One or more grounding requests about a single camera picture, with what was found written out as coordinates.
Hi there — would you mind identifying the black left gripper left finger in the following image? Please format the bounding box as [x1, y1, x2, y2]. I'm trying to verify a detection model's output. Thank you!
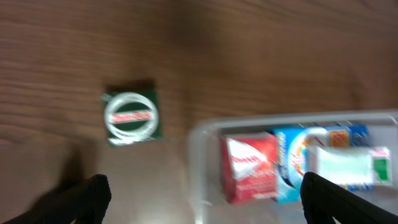
[5, 174, 111, 224]

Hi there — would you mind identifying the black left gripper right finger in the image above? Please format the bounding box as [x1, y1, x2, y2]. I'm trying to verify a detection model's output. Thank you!
[300, 172, 397, 224]

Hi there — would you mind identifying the white green Panadol box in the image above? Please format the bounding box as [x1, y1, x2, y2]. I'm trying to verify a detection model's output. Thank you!
[306, 146, 393, 190]

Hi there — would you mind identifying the blue Koolfever box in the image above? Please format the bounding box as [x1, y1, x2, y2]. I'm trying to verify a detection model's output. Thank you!
[271, 124, 369, 203]

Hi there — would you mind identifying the red Panadol box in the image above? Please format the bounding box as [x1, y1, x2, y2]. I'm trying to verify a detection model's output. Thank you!
[221, 133, 278, 203]

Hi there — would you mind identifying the green Zam-Buk box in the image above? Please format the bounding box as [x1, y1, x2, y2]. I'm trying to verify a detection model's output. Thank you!
[101, 78, 162, 147]

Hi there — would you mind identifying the clear plastic container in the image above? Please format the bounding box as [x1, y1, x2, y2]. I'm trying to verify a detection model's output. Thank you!
[189, 110, 397, 224]

